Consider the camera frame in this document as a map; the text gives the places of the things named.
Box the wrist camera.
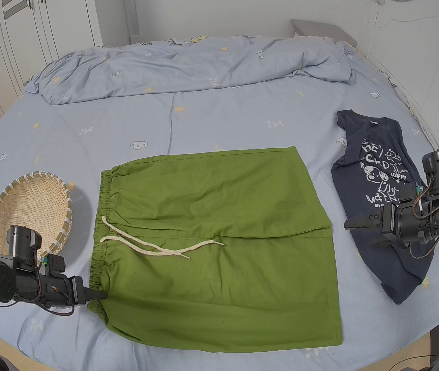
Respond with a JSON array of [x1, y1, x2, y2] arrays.
[[397, 182, 425, 208], [42, 254, 67, 279]]

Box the bed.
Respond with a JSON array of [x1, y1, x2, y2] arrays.
[[0, 0, 439, 371]]

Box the green shorts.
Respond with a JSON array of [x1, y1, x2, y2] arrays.
[[88, 146, 344, 351]]

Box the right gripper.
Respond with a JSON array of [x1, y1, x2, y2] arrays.
[[344, 201, 438, 247]]

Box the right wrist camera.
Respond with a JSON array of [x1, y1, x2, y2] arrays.
[[397, 182, 425, 208]]

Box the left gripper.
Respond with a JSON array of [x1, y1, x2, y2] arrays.
[[34, 274, 89, 310]]

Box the dark blue printed T-shirt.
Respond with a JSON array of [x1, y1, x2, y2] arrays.
[[331, 109, 436, 305]]

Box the pale blue quilt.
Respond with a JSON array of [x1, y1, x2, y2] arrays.
[[22, 34, 357, 105]]

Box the grey bedside table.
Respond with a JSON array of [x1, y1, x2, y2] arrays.
[[290, 19, 359, 49]]

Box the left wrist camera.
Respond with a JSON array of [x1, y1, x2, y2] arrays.
[[42, 254, 67, 279]]

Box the round woven basket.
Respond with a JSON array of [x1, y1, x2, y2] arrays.
[[0, 170, 74, 266]]

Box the white wardrobe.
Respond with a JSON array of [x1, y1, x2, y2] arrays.
[[0, 0, 104, 134]]

